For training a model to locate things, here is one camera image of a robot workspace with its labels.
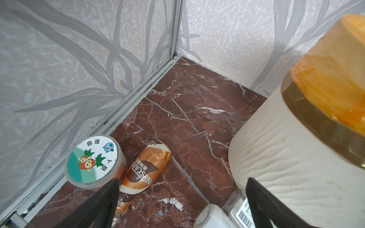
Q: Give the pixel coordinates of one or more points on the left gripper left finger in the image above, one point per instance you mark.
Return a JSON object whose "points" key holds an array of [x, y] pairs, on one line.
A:
{"points": [[98, 211]]}

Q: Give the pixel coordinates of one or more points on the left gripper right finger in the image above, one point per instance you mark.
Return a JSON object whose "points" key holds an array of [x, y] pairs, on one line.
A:
{"points": [[267, 210]]}

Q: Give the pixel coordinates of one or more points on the green white label bottle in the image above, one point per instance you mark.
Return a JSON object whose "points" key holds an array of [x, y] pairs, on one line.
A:
{"points": [[238, 209]]}

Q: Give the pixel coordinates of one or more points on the white ribbed waste bin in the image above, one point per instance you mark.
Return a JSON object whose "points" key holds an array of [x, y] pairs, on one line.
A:
{"points": [[311, 163]]}

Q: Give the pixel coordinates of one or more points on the yellow bin liner bag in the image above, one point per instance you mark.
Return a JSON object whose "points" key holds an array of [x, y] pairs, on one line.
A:
{"points": [[332, 74]]}

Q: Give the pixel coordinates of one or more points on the round tub with cartoon lid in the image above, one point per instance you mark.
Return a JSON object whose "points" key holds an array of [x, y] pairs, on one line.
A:
{"points": [[94, 162]]}

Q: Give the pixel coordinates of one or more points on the brown Nescafe coffee bottle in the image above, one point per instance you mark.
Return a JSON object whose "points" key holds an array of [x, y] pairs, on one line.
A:
{"points": [[142, 173]]}

